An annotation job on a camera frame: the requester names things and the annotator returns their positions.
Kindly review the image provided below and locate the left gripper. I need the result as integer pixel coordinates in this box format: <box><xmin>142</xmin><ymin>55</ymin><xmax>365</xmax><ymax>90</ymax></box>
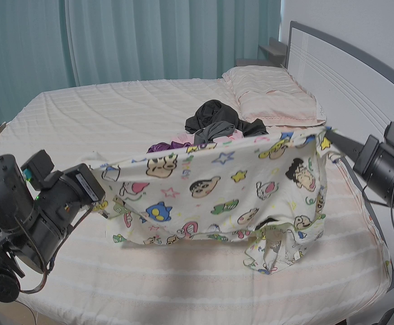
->
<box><xmin>35</xmin><ymin>163</ymin><xmax>106</xmax><ymax>232</ymax></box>

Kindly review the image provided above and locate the pile of clothes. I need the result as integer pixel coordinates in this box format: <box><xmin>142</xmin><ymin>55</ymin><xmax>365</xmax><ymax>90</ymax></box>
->
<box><xmin>146</xmin><ymin>99</ymin><xmax>269</xmax><ymax>155</ymax></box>

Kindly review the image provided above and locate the bed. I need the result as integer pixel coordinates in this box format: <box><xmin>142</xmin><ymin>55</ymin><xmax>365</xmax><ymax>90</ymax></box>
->
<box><xmin>0</xmin><ymin>21</ymin><xmax>394</xmax><ymax>325</ymax></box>

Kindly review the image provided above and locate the cream pillow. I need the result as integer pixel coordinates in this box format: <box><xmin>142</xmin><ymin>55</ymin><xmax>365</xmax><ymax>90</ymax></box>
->
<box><xmin>222</xmin><ymin>65</ymin><xmax>327</xmax><ymax>128</ymax></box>

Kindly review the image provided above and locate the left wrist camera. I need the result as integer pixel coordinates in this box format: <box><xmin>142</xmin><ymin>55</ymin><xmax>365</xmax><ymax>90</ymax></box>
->
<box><xmin>21</xmin><ymin>149</ymin><xmax>56</xmax><ymax>191</ymax></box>

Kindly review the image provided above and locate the white printed pyjama top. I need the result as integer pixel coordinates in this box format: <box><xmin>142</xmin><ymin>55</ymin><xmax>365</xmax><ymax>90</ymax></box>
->
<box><xmin>89</xmin><ymin>125</ymin><xmax>340</xmax><ymax>277</ymax></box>

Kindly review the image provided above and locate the grey bedside table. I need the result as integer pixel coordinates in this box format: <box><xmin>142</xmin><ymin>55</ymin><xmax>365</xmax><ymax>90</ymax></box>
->
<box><xmin>236</xmin><ymin>37</ymin><xmax>289</xmax><ymax>70</ymax></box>

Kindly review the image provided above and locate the blue-green curtain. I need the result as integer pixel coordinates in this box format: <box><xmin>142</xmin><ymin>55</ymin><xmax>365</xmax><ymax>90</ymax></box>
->
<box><xmin>0</xmin><ymin>0</ymin><xmax>283</xmax><ymax>124</ymax></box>

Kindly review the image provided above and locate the black cable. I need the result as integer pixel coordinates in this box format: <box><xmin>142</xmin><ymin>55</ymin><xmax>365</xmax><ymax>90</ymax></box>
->
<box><xmin>18</xmin><ymin>203</ymin><xmax>94</xmax><ymax>295</ymax></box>
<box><xmin>362</xmin><ymin>181</ymin><xmax>394</xmax><ymax>248</ymax></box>

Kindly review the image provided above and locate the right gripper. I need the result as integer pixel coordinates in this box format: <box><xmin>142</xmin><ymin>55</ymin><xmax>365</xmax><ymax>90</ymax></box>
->
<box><xmin>353</xmin><ymin>135</ymin><xmax>394</xmax><ymax>196</ymax></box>

